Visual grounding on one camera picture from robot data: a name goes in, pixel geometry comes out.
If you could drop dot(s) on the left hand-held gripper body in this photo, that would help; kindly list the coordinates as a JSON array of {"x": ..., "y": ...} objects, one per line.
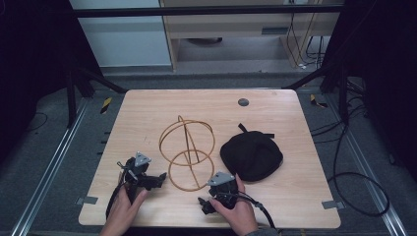
[{"x": 132, "y": 177}]

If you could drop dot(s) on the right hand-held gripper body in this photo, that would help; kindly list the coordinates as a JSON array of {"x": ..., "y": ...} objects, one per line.
[{"x": 225, "y": 190}]

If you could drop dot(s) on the black hat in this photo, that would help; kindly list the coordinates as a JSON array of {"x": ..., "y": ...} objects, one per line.
[{"x": 250, "y": 157}]

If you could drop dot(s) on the person's right hand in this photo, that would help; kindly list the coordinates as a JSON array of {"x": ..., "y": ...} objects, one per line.
[{"x": 241, "y": 216}]

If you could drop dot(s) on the person's left hand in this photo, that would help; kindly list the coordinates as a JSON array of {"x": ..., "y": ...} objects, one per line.
[{"x": 119, "y": 213}]

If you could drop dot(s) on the grey tape strip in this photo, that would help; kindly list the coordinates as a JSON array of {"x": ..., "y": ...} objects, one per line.
[
  {"x": 88, "y": 200},
  {"x": 332, "y": 205}
]

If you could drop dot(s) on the yellow black striped tape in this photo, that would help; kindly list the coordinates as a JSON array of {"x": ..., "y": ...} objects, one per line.
[
  {"x": 316, "y": 101},
  {"x": 106, "y": 105}
]

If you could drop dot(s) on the grey round table grommet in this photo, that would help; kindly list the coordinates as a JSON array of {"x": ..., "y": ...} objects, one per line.
[{"x": 243, "y": 102}]

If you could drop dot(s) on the black metal stand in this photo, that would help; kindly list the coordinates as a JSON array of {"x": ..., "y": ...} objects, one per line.
[
  {"x": 70, "y": 98},
  {"x": 342, "y": 95}
]

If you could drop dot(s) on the white cabinet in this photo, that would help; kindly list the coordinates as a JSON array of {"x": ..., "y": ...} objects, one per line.
[{"x": 124, "y": 42}]

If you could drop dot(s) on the dark curtain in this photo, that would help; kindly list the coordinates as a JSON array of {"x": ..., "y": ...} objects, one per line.
[
  {"x": 383, "y": 65},
  {"x": 32, "y": 59}
]

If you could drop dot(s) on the light wooden desk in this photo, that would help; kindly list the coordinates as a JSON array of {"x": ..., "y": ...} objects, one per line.
[{"x": 229, "y": 26}]

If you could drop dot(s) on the aluminium floor rail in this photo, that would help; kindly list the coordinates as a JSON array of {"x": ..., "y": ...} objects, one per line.
[
  {"x": 367, "y": 173},
  {"x": 49, "y": 173}
]

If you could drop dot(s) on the black horizontal frame bar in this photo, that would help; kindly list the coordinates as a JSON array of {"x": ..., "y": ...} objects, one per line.
[{"x": 196, "y": 11}]

